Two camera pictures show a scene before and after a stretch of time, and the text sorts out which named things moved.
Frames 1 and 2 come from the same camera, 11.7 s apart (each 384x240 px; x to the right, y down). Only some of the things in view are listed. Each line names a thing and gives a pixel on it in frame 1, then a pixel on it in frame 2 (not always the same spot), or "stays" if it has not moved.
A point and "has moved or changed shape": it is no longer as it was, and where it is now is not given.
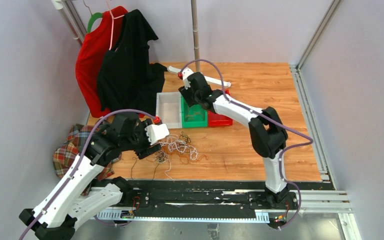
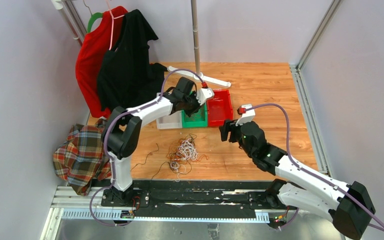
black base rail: (203, 199) stays
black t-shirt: (127, 79) stays
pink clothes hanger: (113, 19) stays
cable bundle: (179, 145) has moved or changed shape
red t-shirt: (95, 46) stays
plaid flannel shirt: (65, 155) stays
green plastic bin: (193, 116) stays
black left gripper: (147, 149) → (193, 95)
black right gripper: (185, 94) → (229, 125)
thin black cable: (134, 158) → (160, 167)
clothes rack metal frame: (71, 12) stays
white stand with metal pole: (210, 79) stays
